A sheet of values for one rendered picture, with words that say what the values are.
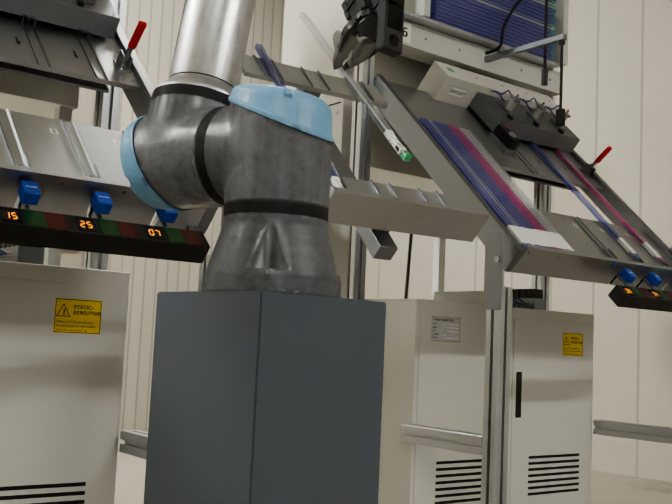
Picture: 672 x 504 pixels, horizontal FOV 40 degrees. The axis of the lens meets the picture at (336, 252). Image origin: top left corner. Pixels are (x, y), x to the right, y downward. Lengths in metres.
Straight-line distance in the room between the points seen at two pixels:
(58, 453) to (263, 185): 0.92
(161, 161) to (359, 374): 0.33
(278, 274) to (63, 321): 0.87
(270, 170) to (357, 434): 0.29
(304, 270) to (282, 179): 0.10
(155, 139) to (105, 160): 0.46
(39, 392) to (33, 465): 0.13
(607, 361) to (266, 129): 3.37
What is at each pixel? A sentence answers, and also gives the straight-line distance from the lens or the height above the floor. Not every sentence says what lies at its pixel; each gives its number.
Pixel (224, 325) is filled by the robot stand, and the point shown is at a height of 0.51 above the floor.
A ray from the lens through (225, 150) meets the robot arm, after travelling 1.00.
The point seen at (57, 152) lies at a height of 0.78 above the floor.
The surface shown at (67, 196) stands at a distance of 1.44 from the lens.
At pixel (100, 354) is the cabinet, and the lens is 1.78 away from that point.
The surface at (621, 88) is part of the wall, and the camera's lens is 4.37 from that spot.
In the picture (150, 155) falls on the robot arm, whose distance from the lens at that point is 1.08.
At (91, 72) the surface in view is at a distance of 1.80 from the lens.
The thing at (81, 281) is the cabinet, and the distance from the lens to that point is 1.76.
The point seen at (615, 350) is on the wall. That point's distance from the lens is 4.21.
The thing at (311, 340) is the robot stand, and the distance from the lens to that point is 0.93.
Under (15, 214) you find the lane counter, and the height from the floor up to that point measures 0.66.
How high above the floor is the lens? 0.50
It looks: 6 degrees up
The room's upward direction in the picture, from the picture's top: 3 degrees clockwise
